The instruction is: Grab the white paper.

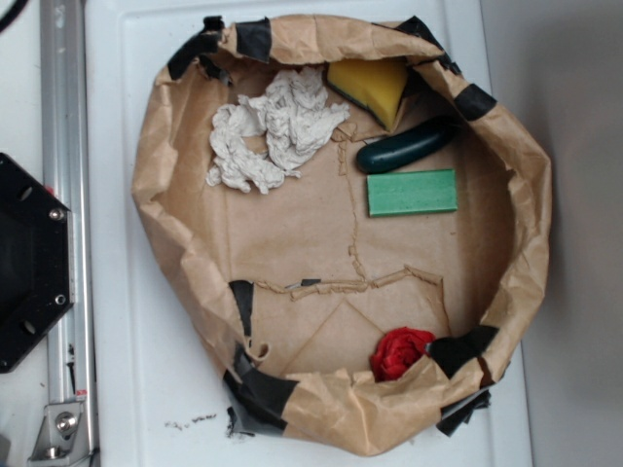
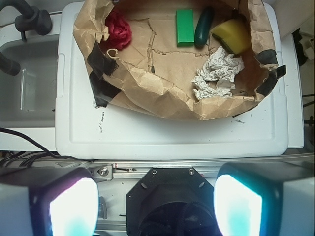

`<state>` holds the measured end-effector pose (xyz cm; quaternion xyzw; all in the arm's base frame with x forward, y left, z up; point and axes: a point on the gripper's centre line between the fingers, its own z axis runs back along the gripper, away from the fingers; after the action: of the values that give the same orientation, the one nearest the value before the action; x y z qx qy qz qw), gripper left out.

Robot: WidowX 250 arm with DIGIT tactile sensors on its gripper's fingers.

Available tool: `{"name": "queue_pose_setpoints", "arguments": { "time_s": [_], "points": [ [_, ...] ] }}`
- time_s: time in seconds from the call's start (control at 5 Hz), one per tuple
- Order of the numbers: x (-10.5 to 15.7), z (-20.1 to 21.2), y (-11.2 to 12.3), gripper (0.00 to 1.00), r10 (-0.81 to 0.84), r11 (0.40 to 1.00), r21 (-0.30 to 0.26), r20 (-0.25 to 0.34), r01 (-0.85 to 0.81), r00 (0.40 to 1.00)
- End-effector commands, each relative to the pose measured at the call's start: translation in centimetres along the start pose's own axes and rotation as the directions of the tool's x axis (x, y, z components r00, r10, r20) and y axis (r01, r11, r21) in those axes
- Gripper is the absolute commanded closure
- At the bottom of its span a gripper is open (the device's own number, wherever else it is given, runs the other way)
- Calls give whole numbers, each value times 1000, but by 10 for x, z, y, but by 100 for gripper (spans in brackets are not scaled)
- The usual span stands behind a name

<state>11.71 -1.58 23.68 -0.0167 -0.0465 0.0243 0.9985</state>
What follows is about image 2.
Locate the dark green cucumber toy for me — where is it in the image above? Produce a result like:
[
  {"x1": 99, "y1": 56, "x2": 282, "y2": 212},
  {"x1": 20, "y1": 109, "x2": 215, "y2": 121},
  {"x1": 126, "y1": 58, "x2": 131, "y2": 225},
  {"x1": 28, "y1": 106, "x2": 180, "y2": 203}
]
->
[{"x1": 194, "y1": 7, "x2": 214, "y2": 47}]

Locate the crumpled white paper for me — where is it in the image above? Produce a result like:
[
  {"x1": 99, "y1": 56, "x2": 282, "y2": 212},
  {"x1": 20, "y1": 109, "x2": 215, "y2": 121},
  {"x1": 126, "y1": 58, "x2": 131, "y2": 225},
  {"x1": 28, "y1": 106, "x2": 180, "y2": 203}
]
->
[{"x1": 191, "y1": 46, "x2": 245, "y2": 100}]

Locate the black cable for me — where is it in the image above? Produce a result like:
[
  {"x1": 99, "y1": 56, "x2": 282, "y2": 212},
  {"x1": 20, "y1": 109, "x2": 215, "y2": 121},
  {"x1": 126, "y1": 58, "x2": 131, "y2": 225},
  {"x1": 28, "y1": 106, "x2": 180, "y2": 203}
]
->
[{"x1": 0, "y1": 127, "x2": 95, "y2": 163}]

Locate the yellow sponge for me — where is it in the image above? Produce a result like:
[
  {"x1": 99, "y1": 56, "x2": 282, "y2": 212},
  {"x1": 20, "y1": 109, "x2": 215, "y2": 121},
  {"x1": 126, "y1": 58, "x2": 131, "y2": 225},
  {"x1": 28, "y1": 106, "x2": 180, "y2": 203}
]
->
[{"x1": 211, "y1": 19, "x2": 251, "y2": 55}]

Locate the black octagonal mount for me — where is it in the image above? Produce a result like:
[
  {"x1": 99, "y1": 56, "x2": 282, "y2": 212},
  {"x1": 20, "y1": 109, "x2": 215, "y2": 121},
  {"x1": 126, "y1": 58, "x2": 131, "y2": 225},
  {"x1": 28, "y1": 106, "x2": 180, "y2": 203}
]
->
[{"x1": 126, "y1": 168, "x2": 220, "y2": 236}]

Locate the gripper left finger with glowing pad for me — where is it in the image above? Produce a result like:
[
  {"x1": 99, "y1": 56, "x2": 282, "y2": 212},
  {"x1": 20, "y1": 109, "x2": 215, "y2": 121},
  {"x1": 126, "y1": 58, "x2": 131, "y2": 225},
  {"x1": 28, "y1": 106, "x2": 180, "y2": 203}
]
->
[{"x1": 0, "y1": 167, "x2": 99, "y2": 236}]

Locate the aluminium frame rail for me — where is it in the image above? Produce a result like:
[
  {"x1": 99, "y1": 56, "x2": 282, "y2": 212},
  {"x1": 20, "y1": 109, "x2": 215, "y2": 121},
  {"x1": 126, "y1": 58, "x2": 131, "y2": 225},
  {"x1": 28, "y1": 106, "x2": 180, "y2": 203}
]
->
[{"x1": 0, "y1": 152, "x2": 315, "y2": 182}]

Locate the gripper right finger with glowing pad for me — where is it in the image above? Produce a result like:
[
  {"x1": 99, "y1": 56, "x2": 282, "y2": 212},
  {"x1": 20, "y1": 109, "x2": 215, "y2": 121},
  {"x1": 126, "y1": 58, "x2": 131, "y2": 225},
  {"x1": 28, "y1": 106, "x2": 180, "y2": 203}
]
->
[{"x1": 214, "y1": 161, "x2": 315, "y2": 236}]

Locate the crumpled red cloth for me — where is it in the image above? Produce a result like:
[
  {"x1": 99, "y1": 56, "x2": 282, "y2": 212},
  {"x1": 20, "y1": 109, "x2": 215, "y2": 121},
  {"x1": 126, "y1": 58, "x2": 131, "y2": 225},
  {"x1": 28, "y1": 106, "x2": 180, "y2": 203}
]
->
[{"x1": 105, "y1": 11, "x2": 132, "y2": 50}]

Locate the white plastic lid board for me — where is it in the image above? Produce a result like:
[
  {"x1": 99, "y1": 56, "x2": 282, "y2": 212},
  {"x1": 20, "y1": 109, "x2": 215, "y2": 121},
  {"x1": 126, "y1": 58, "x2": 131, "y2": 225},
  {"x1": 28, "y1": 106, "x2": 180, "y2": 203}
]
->
[{"x1": 55, "y1": 2, "x2": 288, "y2": 161}]

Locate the black faucet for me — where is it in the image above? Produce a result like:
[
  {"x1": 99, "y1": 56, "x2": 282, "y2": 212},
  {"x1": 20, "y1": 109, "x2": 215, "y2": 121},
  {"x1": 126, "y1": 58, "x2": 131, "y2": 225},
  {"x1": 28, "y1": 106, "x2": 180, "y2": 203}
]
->
[{"x1": 0, "y1": 0, "x2": 53, "y2": 76}]

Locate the green rectangular block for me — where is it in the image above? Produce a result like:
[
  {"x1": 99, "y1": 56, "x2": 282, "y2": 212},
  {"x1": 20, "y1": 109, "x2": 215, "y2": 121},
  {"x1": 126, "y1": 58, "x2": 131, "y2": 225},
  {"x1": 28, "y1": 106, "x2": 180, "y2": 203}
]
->
[{"x1": 176, "y1": 9, "x2": 194, "y2": 47}]

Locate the brown paper bag tray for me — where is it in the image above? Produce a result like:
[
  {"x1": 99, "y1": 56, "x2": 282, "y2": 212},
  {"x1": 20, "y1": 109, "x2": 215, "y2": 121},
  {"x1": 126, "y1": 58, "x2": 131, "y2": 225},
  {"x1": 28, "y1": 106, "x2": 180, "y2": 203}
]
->
[{"x1": 73, "y1": 0, "x2": 284, "y2": 120}]

